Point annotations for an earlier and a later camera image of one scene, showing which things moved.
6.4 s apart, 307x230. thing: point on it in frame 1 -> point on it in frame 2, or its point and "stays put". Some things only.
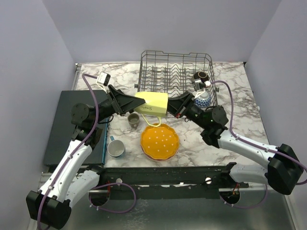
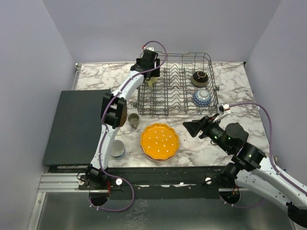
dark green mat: x=63 y=129 stays put
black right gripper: x=176 y=105 -> x=204 y=124
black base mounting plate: x=168 y=181 stays put
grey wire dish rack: x=172 y=73 stays put
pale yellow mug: x=156 y=105 -> x=152 y=80
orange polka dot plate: x=159 y=143 stays put
